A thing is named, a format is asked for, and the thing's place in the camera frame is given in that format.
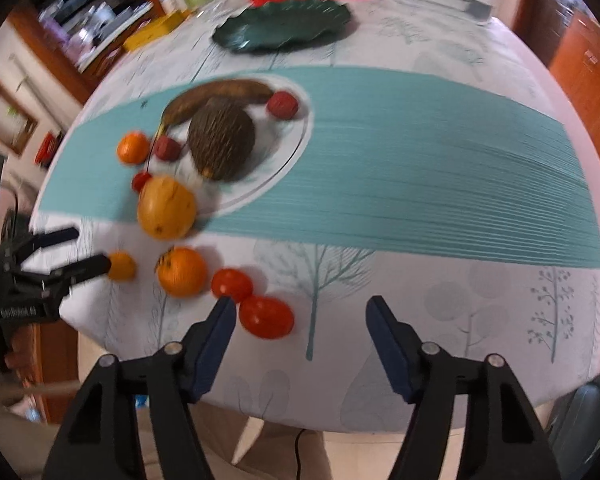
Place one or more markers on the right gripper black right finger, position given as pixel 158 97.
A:
pixel 503 438

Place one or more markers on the white tree-print tablecloth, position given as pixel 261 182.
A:
pixel 325 374

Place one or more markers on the red strawberry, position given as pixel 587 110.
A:
pixel 167 149

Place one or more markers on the overripe brown banana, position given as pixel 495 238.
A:
pixel 238 90

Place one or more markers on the large yellow orange with sticker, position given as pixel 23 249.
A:
pixel 166 209

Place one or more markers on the wooden cabinet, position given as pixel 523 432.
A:
pixel 565 36

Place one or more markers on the white printed plate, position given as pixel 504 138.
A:
pixel 278 147

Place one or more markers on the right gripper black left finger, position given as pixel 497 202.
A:
pixel 99 437

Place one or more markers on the red strawberry plate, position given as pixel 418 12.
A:
pixel 282 105

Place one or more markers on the brown scaly fruit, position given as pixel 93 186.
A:
pixel 221 137

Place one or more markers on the teal table runner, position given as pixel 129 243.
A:
pixel 405 162

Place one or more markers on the dark green leaf plate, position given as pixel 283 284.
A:
pixel 283 24

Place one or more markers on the yellow flat box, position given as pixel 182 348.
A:
pixel 154 30

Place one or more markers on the small orange mandarin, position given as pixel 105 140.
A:
pixel 123 267

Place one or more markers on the orange with stem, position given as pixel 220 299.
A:
pixel 181 272

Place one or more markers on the small red tomato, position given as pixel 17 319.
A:
pixel 140 180

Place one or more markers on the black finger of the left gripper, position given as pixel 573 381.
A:
pixel 27 245
pixel 61 280

